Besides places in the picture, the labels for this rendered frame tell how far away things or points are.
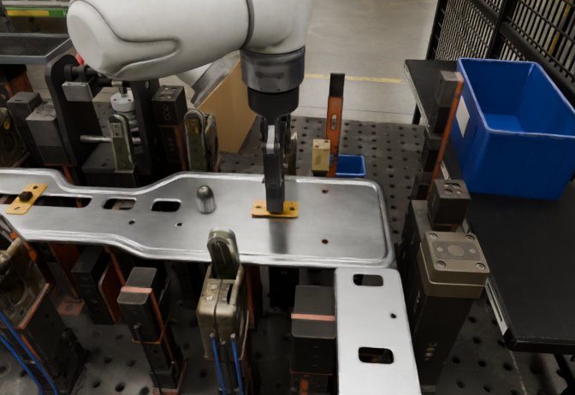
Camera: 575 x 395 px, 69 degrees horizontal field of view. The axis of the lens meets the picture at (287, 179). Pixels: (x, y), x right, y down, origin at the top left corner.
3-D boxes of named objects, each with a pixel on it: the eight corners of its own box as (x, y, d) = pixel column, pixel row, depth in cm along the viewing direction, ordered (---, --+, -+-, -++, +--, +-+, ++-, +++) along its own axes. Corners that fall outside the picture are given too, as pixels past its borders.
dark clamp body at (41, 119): (68, 252, 107) (7, 124, 83) (91, 217, 118) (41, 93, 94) (109, 255, 107) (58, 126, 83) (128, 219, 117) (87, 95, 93)
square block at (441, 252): (392, 392, 79) (434, 270, 57) (387, 352, 86) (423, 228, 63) (435, 395, 79) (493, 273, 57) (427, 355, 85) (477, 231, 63)
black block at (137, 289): (143, 405, 78) (98, 314, 60) (160, 351, 86) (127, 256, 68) (185, 409, 77) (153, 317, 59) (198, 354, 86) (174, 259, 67)
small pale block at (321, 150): (306, 272, 102) (311, 149, 79) (307, 261, 105) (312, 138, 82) (321, 273, 102) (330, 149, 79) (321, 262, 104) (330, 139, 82)
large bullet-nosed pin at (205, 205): (197, 219, 76) (192, 191, 72) (201, 207, 78) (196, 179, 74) (214, 220, 76) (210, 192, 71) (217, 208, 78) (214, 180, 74)
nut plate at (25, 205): (24, 215, 74) (21, 209, 74) (3, 214, 75) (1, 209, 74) (48, 185, 81) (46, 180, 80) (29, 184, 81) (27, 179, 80)
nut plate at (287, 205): (251, 215, 74) (250, 209, 73) (253, 201, 77) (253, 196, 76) (298, 217, 73) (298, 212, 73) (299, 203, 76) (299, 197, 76)
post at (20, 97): (67, 234, 112) (3, 100, 87) (75, 221, 116) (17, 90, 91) (85, 235, 112) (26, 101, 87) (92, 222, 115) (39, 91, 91)
